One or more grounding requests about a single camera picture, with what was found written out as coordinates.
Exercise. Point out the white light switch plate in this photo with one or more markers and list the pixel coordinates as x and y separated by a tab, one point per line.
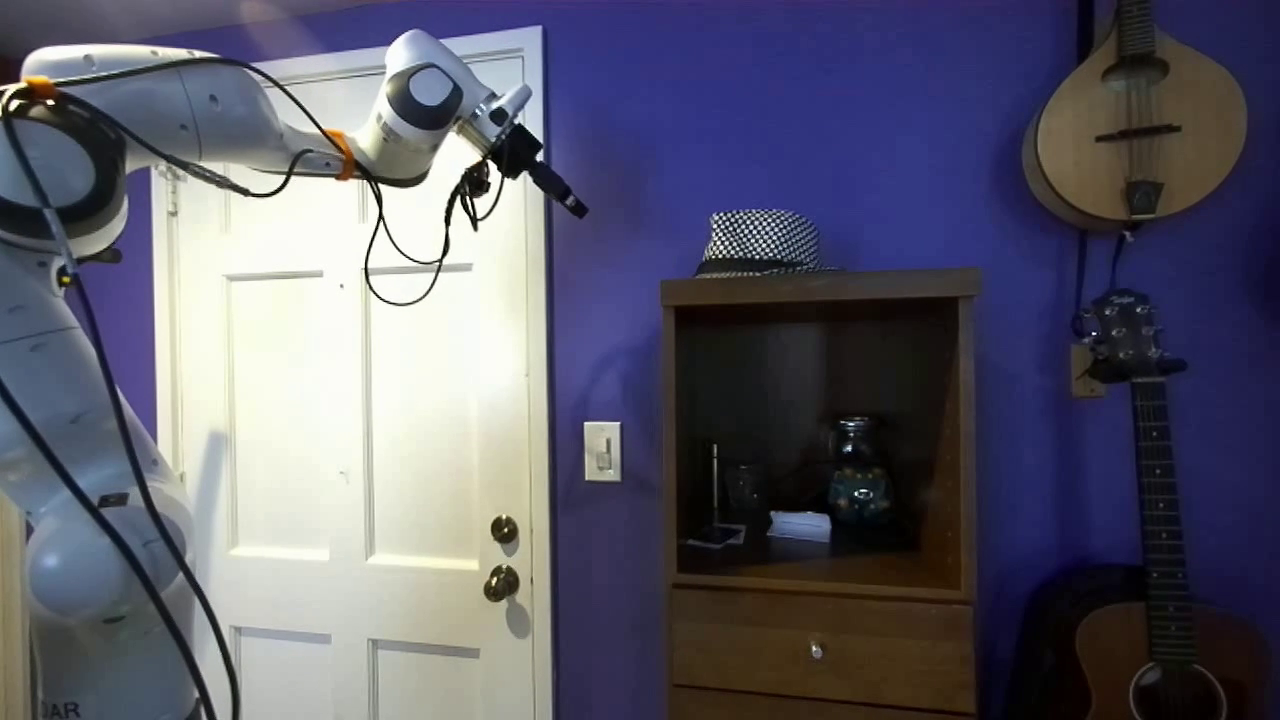
603	451

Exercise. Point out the acoustic guitar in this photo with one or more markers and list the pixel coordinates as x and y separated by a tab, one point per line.
1130	640

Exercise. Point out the dark round door knob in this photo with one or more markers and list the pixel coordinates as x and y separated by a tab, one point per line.
502	583

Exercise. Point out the white panelled door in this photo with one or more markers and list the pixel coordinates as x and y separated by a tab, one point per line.
348	385

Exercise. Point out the dark ceramic vase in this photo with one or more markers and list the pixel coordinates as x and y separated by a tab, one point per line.
857	487

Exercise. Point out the dark deadbolt lock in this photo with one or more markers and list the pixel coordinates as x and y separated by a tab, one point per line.
505	528

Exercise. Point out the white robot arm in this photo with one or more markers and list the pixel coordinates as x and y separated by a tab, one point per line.
101	525

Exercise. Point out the brown wooden chest of drawers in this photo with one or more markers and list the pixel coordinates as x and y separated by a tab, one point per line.
754	376

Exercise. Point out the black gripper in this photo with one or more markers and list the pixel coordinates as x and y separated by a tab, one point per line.
518	154

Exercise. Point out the wooden mandolin on wall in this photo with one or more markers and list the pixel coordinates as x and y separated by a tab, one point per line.
1136	130

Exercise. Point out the chest drawer with knob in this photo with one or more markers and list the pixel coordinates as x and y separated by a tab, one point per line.
894	652

